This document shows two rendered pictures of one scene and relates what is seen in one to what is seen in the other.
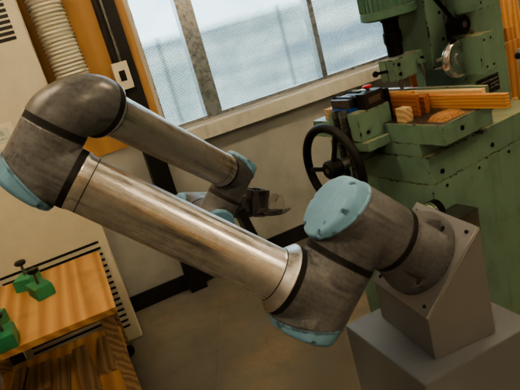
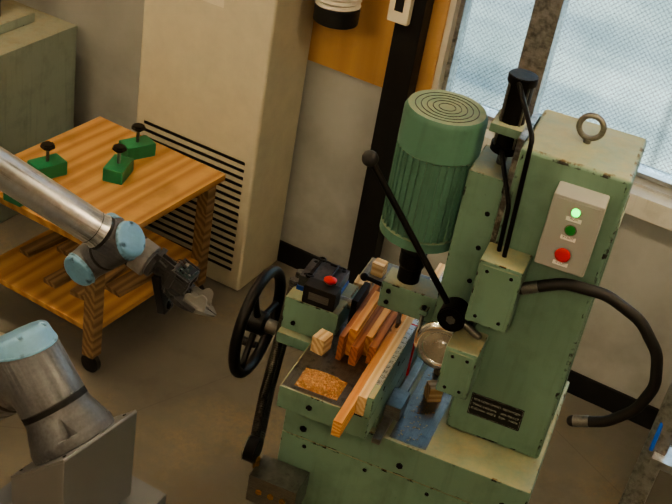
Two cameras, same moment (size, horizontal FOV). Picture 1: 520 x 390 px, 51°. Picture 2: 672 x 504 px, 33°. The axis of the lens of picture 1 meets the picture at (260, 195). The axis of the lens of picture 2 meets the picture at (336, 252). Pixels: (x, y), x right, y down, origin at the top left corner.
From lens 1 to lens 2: 2.22 m
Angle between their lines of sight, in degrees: 41
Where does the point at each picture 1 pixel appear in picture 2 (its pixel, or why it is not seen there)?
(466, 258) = (48, 471)
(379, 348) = not seen: hidden behind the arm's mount
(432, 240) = (46, 435)
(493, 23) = (546, 354)
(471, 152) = (360, 446)
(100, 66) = not seen: outside the picture
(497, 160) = (402, 487)
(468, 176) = (342, 464)
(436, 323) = (17, 488)
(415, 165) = not seen: hidden behind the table
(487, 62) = (448, 383)
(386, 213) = (22, 381)
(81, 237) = (231, 145)
